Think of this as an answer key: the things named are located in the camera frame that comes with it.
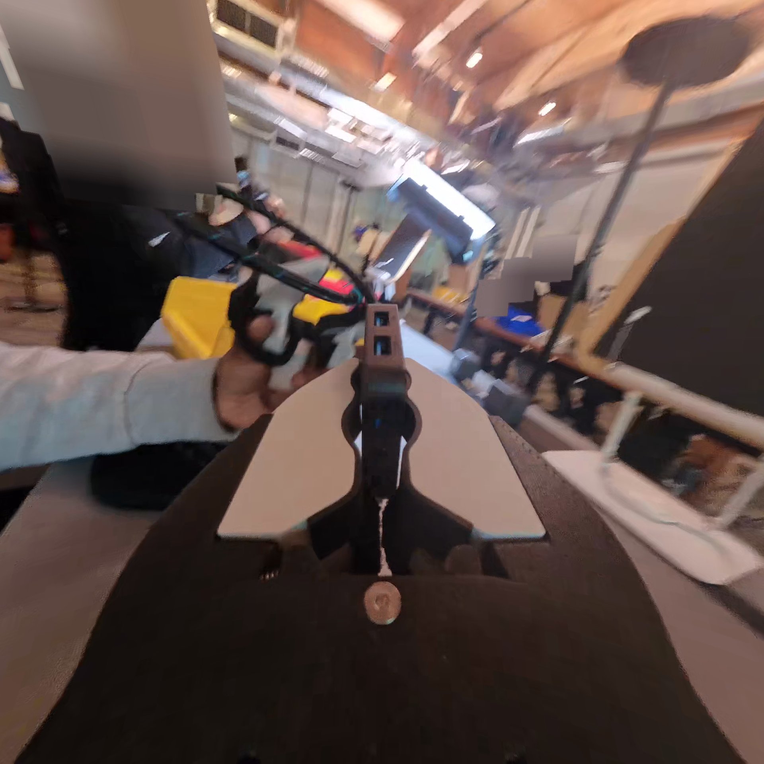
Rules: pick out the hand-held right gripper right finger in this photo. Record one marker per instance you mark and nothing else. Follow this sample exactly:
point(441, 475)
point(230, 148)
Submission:
point(471, 459)

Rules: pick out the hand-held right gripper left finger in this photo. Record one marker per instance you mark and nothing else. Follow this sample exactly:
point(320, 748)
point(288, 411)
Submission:
point(292, 459)

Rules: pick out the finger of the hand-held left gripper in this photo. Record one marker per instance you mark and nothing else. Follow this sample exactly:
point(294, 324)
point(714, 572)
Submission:
point(349, 346)

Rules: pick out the black hdmi port block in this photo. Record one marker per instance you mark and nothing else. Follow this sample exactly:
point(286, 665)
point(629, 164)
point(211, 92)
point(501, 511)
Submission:
point(382, 358)

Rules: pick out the person's left forearm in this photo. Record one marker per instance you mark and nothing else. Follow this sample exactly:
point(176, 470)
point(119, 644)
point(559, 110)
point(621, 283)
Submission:
point(89, 400)

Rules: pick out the person's left hand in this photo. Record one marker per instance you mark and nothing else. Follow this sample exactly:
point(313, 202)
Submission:
point(244, 388)

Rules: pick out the yellow plastic bin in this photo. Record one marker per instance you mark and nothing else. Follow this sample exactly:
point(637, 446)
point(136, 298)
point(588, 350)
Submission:
point(197, 316)

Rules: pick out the long wooden table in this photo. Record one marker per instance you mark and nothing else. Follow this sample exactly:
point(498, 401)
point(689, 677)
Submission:
point(495, 328)

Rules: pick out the blue object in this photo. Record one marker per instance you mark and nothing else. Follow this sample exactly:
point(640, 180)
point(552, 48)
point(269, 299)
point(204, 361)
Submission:
point(525, 319)

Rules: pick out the bright computer monitor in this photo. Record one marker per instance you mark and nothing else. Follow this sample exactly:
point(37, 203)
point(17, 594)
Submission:
point(441, 209)

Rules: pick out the ceiling air vent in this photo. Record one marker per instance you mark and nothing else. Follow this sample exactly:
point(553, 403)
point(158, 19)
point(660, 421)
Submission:
point(250, 21)

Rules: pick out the black round lamp on pole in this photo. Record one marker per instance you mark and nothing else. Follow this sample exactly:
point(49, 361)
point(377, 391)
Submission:
point(686, 51)

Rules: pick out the white rail tube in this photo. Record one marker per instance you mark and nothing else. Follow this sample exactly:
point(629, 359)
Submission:
point(686, 400)

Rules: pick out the black panel wooden frame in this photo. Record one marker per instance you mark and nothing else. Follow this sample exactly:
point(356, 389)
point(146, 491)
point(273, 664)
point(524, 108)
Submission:
point(704, 286)

